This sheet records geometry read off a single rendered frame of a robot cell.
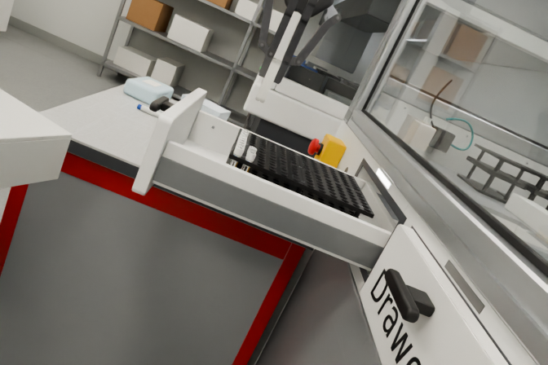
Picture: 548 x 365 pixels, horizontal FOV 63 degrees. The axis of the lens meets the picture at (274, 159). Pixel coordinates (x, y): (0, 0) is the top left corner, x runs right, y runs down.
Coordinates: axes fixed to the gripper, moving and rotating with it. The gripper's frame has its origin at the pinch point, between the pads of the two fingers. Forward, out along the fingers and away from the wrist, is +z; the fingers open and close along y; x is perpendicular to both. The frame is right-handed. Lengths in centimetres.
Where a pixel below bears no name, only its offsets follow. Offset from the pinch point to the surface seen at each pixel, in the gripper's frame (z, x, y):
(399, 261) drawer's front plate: 10.0, -26.0, 21.1
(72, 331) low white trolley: 64, 8, -16
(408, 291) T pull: 8.9, -35.5, 18.5
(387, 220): 10.8, -9.7, 24.5
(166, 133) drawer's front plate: 9.2, -18.1, -9.3
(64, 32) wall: 84, 429, -211
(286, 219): 14.3, -16.5, 9.2
